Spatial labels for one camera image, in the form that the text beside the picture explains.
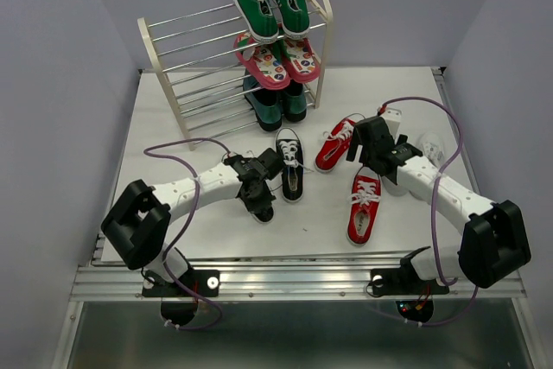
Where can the black canvas sneaker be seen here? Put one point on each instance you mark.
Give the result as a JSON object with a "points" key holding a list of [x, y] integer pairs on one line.
{"points": [[289, 147], [264, 215]]}

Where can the pink patterned slipper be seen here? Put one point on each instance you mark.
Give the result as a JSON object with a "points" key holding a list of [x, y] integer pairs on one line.
{"points": [[263, 62], [299, 60]]}

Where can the pink patterned slipper left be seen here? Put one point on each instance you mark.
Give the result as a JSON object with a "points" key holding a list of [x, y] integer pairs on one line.
{"points": [[263, 62]]}

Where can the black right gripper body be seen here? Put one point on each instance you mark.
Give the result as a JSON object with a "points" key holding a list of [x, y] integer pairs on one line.
{"points": [[354, 146]]}

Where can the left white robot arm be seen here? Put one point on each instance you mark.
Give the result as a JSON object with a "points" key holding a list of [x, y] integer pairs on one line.
{"points": [[138, 222]]}

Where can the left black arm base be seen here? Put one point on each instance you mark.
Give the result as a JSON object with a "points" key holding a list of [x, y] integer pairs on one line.
{"points": [[187, 305]]}

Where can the green sneaker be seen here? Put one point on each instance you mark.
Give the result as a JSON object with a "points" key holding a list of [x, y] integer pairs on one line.
{"points": [[259, 18], [294, 17]]}

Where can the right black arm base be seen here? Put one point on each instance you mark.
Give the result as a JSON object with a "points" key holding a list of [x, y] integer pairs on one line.
{"points": [[415, 303]]}

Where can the red canvas sneaker near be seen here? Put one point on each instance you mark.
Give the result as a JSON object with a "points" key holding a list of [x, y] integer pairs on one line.
{"points": [[364, 203]]}

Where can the white fashion sneaker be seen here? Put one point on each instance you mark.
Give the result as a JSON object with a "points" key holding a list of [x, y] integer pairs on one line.
{"points": [[431, 145]]}

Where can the red canvas sneaker far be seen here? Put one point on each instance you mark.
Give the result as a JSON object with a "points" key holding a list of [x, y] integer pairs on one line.
{"points": [[336, 143]]}

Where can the white sneaker under arm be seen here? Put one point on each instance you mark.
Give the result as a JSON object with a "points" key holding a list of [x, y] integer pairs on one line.
{"points": [[395, 187]]}

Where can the green sneaker left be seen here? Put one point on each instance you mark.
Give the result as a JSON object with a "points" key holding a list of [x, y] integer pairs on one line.
{"points": [[259, 18]]}

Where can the cream metal shoe shelf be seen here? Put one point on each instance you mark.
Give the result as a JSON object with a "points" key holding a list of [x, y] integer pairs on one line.
{"points": [[194, 60]]}

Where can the red canvas sneaker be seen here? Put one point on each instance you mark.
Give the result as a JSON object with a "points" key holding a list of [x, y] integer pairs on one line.
{"points": [[336, 143], [364, 203]]}

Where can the teal suede shoe left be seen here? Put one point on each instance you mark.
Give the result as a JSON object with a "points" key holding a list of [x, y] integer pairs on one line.
{"points": [[265, 103]]}

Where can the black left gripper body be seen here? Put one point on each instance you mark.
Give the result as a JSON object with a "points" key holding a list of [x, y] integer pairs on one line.
{"points": [[262, 197]]}

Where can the teal suede shoe right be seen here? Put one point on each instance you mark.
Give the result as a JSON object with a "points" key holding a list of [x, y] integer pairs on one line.
{"points": [[294, 102]]}

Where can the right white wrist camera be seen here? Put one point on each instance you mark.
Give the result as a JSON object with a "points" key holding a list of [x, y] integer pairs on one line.
{"points": [[393, 119]]}

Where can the aluminium table frame rail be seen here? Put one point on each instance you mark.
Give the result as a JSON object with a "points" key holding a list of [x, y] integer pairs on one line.
{"points": [[328, 267]]}

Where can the teal suede shoe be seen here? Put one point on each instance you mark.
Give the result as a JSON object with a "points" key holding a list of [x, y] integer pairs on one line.
{"points": [[265, 103], [294, 102]]}

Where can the green sneaker right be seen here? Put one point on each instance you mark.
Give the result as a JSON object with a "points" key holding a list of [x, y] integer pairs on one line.
{"points": [[294, 17]]}

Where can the pink patterned slipper right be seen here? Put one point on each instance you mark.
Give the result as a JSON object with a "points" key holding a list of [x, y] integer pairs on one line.
{"points": [[299, 60]]}

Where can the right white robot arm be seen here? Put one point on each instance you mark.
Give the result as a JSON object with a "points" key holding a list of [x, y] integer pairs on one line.
{"points": [[493, 241]]}

